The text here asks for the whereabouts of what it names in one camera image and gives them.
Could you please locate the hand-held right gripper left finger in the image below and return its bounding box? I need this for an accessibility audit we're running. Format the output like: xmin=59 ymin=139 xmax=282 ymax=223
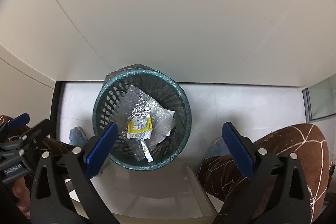
xmin=30 ymin=122 xmax=120 ymax=224

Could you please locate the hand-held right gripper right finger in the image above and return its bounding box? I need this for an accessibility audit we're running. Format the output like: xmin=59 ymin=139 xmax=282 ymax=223
xmin=222 ymin=122 xmax=311 ymax=224

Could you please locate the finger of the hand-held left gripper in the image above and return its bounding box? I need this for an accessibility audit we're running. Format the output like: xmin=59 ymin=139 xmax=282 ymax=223
xmin=0 ymin=118 xmax=54 ymax=154
xmin=0 ymin=113 xmax=30 ymax=133

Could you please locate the teal mesh waste basket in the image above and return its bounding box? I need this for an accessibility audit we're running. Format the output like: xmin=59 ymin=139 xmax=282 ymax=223
xmin=92 ymin=64 xmax=192 ymax=171

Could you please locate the yellow snack wrapper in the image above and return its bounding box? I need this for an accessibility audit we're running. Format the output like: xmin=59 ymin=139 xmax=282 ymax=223
xmin=127 ymin=113 xmax=153 ymax=140

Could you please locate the white torn wrapper strip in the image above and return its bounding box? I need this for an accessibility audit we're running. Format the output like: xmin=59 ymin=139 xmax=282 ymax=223
xmin=140 ymin=139 xmax=154 ymax=163

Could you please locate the clear bubble wrap sheet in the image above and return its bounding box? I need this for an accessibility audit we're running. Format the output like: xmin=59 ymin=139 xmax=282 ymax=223
xmin=115 ymin=85 xmax=176 ymax=161

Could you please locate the person's left hand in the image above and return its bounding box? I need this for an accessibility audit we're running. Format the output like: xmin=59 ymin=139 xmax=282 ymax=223
xmin=12 ymin=176 xmax=32 ymax=219

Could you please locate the blue fuzzy slipper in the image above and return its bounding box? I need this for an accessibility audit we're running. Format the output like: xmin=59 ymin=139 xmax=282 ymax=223
xmin=210 ymin=136 xmax=231 ymax=157
xmin=70 ymin=127 xmax=88 ymax=147

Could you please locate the person's left leg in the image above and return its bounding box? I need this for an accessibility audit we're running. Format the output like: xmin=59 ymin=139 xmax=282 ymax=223
xmin=0 ymin=115 xmax=76 ymax=159

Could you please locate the person's leg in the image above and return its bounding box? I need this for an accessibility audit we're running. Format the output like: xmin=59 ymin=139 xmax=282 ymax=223
xmin=197 ymin=123 xmax=330 ymax=224
xmin=0 ymin=115 xmax=76 ymax=159

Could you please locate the person's right leg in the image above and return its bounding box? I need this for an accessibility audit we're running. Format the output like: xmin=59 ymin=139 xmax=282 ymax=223
xmin=197 ymin=123 xmax=330 ymax=224

